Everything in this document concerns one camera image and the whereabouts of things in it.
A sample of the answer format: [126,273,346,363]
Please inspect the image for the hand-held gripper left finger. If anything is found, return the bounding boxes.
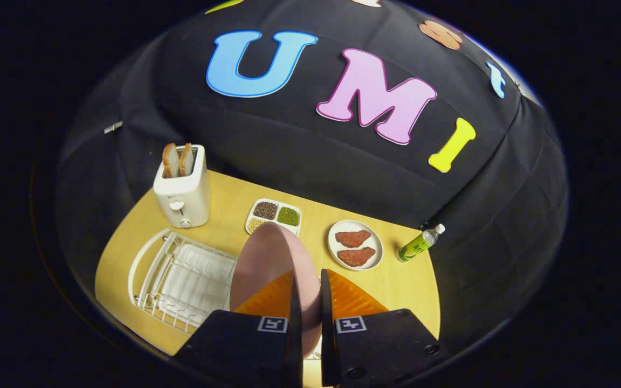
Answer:
[173,269,304,388]

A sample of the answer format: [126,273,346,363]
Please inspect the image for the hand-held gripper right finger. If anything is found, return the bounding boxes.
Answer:
[320,268,443,388]

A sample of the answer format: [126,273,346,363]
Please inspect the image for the pink plate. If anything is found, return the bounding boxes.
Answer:
[229,222,322,359]

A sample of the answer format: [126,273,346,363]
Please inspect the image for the white wire dish rack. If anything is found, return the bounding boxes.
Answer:
[128,228,238,335]

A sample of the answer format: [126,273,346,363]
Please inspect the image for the white round plate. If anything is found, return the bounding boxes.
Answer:
[327,219,384,271]

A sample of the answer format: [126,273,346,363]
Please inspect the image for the white divided dish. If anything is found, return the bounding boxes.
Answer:
[245,198,302,238]

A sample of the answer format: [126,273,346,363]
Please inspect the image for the brown meat piece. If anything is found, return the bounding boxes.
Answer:
[335,230,372,248]
[337,247,376,268]

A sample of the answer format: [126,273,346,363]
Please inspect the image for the green label drink bottle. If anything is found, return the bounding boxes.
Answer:
[397,224,446,263]

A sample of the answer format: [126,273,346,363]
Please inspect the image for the green beans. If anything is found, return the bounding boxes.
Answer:
[277,206,300,227]

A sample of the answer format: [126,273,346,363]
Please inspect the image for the white toaster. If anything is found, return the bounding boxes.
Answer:
[153,144,210,228]

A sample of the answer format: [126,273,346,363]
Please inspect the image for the black backdrop cloth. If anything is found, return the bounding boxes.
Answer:
[54,0,570,356]

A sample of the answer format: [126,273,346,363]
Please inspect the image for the toast slice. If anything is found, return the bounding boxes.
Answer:
[162,143,180,178]
[178,142,194,176]

